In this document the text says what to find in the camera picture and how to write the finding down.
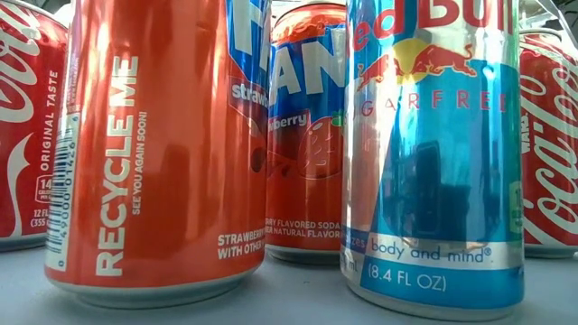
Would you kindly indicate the red Fanta strawberry can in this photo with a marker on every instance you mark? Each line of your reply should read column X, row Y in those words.
column 307, row 180
column 158, row 158

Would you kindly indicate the blue silver Red Bull can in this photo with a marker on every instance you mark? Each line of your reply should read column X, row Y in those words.
column 433, row 180

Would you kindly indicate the red Coca-Cola can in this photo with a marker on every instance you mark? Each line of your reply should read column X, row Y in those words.
column 27, row 135
column 551, row 158

